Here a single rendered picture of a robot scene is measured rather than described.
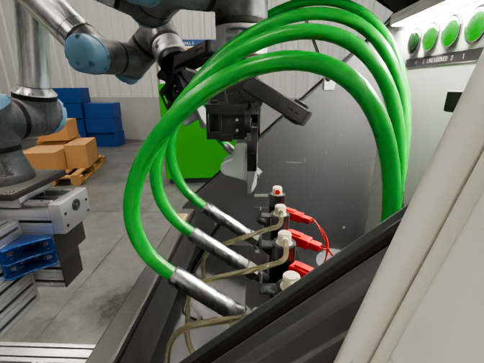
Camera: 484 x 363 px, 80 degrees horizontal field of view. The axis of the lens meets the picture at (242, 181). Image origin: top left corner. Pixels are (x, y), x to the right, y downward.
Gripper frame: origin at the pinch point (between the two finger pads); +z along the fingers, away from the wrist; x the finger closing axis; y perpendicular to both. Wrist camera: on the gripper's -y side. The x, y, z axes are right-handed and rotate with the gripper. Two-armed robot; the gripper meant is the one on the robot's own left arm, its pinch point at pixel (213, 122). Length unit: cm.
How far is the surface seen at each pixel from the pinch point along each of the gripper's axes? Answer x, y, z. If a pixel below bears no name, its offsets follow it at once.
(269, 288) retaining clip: 20.7, -11.2, 32.4
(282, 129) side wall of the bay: -24.0, -2.4, 0.3
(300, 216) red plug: 0.8, -7.5, 25.6
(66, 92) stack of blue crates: -202, 429, -460
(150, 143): 29.8, -14.1, 18.6
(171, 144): 18.3, -4.7, 10.8
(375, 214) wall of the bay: -38.9, -6.7, 30.0
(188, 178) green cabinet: -219, 227, -125
